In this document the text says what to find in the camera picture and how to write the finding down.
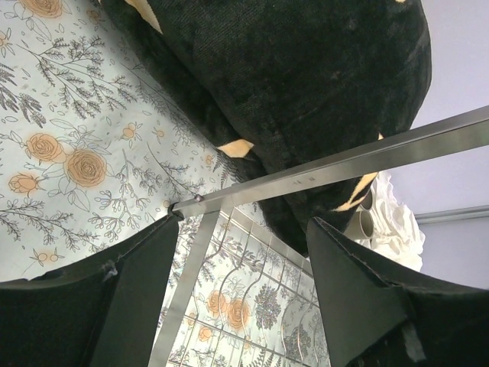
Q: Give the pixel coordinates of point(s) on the white crumpled cloth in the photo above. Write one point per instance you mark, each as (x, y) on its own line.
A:
(396, 232)

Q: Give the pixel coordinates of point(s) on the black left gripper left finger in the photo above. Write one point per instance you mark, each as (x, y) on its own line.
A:
(99, 311)

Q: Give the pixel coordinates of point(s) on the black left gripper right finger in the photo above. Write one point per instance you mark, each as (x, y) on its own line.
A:
(376, 312)

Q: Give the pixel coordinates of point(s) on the olive beige mug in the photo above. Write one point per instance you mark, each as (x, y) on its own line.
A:
(366, 224)

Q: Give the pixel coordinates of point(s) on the stainless steel dish rack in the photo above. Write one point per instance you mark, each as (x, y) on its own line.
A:
(449, 136)

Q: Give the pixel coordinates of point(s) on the black floral plush blanket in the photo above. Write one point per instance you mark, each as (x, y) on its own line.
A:
(277, 84)

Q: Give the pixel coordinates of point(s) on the floral patterned table mat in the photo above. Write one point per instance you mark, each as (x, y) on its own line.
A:
(93, 150)

